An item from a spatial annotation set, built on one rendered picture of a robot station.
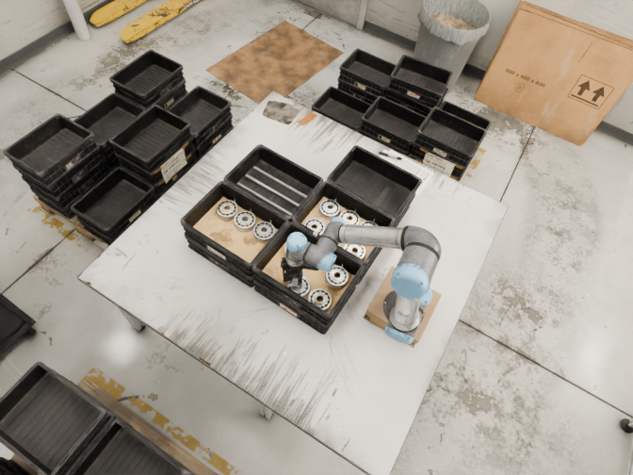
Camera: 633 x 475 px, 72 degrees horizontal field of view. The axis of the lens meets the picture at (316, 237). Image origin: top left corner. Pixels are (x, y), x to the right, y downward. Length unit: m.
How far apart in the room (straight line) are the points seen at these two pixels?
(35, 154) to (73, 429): 1.65
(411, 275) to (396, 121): 2.13
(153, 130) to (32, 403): 1.69
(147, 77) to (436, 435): 2.97
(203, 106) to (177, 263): 1.48
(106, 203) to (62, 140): 0.46
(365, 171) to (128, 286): 1.30
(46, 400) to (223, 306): 0.86
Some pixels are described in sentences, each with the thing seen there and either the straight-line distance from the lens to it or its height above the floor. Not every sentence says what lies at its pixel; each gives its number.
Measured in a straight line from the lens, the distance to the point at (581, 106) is 4.39.
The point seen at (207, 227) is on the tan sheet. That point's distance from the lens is 2.10.
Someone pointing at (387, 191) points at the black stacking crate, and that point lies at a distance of 2.30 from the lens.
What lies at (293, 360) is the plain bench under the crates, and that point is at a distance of 1.95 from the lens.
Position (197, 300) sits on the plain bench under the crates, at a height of 0.70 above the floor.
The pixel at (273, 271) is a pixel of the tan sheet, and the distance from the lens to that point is 1.96.
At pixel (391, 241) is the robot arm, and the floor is 1.32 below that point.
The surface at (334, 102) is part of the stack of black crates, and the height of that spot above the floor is 0.27.
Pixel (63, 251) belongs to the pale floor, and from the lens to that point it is 3.27.
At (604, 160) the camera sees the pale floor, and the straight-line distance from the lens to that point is 4.52.
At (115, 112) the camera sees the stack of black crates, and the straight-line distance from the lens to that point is 3.41.
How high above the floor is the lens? 2.57
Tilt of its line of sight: 57 degrees down
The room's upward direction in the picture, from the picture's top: 10 degrees clockwise
